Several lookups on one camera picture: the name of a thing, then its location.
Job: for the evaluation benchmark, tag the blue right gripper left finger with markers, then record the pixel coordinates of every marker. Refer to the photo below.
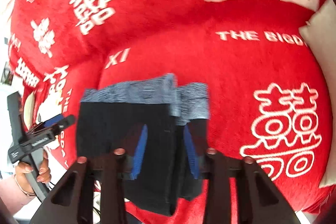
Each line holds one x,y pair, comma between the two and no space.
139,153

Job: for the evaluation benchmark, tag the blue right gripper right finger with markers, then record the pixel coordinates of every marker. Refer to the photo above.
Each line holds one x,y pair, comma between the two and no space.
193,140

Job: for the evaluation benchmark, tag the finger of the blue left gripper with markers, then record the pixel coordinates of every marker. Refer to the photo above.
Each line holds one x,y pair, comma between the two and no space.
53,120

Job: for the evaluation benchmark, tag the black pants with patterned waistband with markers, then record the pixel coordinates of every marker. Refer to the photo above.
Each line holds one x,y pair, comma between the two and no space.
112,118

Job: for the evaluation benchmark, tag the person's left forearm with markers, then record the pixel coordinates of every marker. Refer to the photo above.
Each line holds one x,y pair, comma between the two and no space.
12,195

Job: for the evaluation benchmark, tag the person's left hand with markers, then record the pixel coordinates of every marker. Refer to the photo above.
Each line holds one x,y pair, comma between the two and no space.
44,173

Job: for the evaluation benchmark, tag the red blanket with white characters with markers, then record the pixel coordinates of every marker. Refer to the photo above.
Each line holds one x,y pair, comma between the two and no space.
268,98

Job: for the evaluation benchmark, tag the beige pillow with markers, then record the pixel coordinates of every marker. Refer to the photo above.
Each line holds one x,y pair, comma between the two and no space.
319,34

